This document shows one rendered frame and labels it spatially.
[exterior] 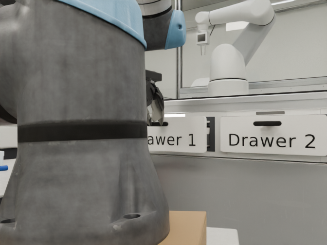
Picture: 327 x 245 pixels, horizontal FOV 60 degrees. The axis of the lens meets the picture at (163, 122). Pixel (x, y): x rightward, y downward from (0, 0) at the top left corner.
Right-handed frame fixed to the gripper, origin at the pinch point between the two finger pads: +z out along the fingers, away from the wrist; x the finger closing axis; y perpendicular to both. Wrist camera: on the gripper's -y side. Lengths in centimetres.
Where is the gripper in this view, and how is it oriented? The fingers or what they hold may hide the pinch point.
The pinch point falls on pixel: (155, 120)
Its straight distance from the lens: 87.7
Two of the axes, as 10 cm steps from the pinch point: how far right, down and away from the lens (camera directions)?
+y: -4.1, 5.6, -7.2
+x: 8.7, -0.1, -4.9
